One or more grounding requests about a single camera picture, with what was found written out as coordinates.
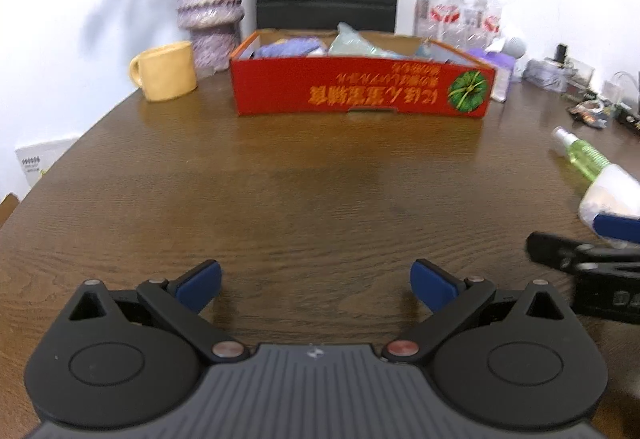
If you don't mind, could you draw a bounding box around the small patterned box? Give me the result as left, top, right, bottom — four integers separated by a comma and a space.
522, 59, 568, 92

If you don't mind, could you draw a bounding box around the red cardboard box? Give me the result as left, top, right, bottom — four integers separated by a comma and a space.
230, 30, 497, 118

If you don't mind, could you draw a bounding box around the clear water bottle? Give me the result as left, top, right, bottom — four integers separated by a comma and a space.
414, 0, 451, 40
445, 0, 478, 50
472, 0, 503, 50

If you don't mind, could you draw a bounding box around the purple cloth pouch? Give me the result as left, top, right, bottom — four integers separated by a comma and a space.
255, 38, 326, 58

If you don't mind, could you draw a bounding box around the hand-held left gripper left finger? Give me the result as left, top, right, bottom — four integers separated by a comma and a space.
67, 259, 251, 364

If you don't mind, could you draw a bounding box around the brown cardboard box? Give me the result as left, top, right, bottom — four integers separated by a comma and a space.
0, 193, 21, 230

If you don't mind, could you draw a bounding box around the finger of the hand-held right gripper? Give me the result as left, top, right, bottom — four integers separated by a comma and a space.
526, 231, 640, 275
594, 213, 640, 247

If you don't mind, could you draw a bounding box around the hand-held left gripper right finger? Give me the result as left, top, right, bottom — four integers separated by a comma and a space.
381, 258, 568, 364

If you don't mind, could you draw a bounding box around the purple tissue pack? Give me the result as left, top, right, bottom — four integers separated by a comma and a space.
470, 48, 516, 102

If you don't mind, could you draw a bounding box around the square glass jar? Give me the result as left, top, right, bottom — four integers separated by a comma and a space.
565, 61, 596, 102

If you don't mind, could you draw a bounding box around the green spray bottle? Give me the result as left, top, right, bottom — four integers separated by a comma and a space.
551, 126, 640, 232

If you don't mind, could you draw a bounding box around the white round speaker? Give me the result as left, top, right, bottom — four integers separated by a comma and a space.
502, 36, 527, 60

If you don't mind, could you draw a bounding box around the clear plastic bag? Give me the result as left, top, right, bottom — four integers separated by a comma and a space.
327, 22, 416, 60

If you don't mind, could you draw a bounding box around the yellow ceramic mug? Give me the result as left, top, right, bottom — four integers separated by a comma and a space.
129, 41, 198, 102

